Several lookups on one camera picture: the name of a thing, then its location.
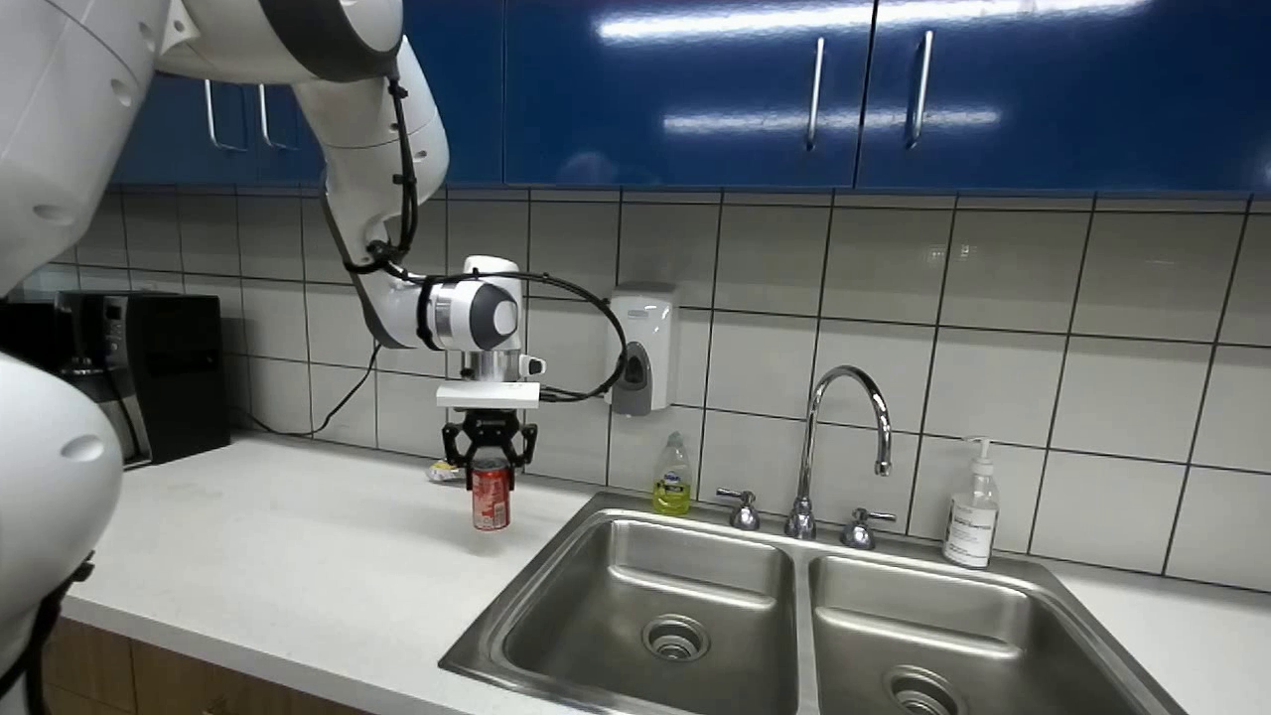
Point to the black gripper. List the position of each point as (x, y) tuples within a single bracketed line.
[(488, 431)]

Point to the red soda can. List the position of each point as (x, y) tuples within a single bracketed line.
[(488, 502)]

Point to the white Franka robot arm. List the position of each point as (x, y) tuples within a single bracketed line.
[(81, 120)]

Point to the stainless steel double sink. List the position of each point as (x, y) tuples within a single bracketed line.
[(715, 583)]

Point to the yellow-green dish soap bottle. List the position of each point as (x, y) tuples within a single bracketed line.
[(674, 486)]

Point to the chrome faucet knob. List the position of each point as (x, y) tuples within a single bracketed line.
[(859, 530), (739, 509)]

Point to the chrome gooseneck faucet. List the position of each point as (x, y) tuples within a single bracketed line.
[(813, 451)]

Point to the black box appliance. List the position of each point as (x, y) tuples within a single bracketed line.
[(181, 380)]

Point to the blue glossy cabinet door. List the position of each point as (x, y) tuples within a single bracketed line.
[(1085, 93), (638, 93), (163, 146), (295, 151)]

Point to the wooden base cabinet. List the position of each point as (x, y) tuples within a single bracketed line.
[(160, 676)]

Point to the dark countertop appliance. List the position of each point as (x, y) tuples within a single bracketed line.
[(92, 342)]

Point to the clear pump soap bottle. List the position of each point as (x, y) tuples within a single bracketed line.
[(972, 522)]

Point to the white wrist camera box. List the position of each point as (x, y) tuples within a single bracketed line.
[(488, 395)]

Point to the white wall soap dispenser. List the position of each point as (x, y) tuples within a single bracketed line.
[(639, 338)]

